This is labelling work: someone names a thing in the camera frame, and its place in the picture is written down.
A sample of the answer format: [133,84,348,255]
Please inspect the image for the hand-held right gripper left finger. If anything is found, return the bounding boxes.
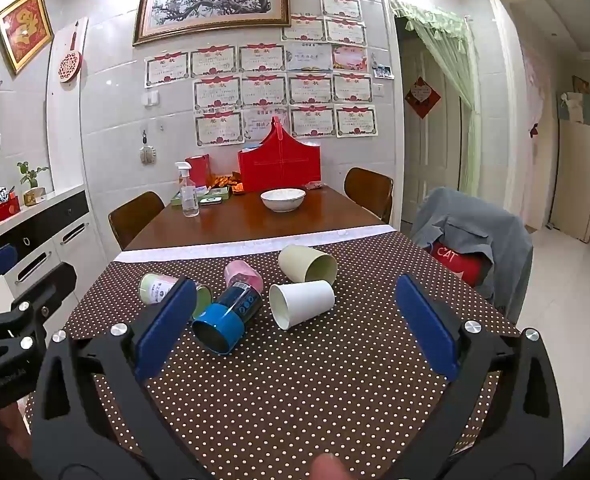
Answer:
[29,277,212,480]

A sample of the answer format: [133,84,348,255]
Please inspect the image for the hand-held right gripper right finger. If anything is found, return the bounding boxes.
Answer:
[379,275,564,480]

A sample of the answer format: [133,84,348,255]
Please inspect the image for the light green labelled cup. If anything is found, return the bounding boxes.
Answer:
[138,272,214,321]

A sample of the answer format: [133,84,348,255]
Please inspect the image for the blue cup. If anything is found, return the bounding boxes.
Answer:
[191,282,264,357]

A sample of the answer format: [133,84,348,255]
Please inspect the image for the pink cup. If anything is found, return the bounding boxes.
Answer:
[224,260,264,294]

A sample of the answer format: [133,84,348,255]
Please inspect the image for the white paper cup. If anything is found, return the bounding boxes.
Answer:
[268,280,336,331]

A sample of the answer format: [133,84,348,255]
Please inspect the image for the pale green plastic cup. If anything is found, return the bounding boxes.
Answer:
[278,244,338,286]

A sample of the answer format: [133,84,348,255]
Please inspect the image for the person's right hand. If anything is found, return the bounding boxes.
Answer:
[309,452,348,480]

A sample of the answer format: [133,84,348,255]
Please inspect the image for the white black sideboard cabinet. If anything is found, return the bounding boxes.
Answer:
[0,184,94,313]

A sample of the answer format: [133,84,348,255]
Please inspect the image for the red box with packets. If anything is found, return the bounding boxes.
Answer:
[0,186,22,229]

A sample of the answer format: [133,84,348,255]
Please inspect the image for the red cushion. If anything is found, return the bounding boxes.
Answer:
[429,240,492,289]

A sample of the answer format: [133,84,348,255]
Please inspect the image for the white table runner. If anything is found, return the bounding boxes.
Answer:
[112,224,398,264]

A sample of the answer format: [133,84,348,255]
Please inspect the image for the small potted plant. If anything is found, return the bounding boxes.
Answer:
[17,161,51,207]

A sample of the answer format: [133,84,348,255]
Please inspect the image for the brown wooden chair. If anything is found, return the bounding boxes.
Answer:
[108,191,166,251]
[344,167,394,224]

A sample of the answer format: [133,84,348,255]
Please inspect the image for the grey jacket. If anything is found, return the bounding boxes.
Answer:
[410,187,534,322]

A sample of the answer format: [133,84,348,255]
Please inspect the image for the wooden dining table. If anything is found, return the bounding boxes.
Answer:
[125,185,386,252]

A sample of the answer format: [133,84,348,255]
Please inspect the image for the clear spray bottle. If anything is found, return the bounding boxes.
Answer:
[175,161,201,218]

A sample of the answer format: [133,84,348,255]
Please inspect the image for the brown polka dot tablecloth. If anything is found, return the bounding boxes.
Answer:
[27,230,523,480]

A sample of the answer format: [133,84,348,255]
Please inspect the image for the orange snack packets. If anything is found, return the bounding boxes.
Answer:
[209,172,246,196]

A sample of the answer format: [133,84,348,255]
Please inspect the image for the small red box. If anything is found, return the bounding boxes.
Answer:
[185,154,211,189]

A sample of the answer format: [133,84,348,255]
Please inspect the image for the white door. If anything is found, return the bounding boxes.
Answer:
[399,35,464,218]

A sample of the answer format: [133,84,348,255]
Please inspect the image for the white bowl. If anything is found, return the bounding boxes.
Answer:
[260,188,306,213]

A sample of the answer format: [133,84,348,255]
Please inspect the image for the large red gift bag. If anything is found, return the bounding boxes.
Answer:
[238,116,322,194]

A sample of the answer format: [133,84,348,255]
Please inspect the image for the white leaning board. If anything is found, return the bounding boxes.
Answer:
[549,91,590,244]

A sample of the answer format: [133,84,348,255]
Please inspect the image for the red diamond door decoration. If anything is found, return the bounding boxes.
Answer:
[405,76,442,120]

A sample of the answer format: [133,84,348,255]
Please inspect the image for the framed red gold picture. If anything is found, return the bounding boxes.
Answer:
[0,0,54,77]

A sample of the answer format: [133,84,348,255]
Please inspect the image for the green lace door curtain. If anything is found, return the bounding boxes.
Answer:
[387,0,480,196]

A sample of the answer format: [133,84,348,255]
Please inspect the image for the framed plum blossom painting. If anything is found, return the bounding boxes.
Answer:
[132,0,292,47]

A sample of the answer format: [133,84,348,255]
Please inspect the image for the round wooden wall ornament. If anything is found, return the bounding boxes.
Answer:
[58,20,84,85]

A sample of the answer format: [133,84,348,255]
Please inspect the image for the group of wall certificates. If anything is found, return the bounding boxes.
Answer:
[145,0,378,147]

